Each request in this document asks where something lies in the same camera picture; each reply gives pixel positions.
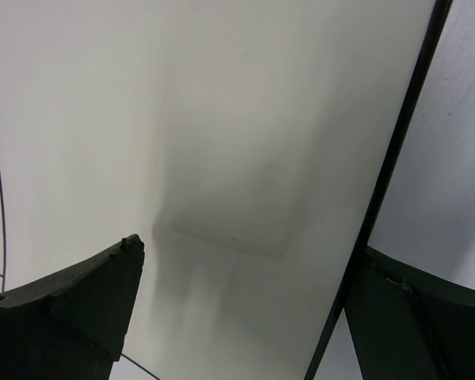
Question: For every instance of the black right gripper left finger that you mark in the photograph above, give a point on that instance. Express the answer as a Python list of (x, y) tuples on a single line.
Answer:
[(72, 324)]

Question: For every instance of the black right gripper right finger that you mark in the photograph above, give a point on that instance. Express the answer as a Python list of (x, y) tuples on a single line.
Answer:
[(408, 324)]

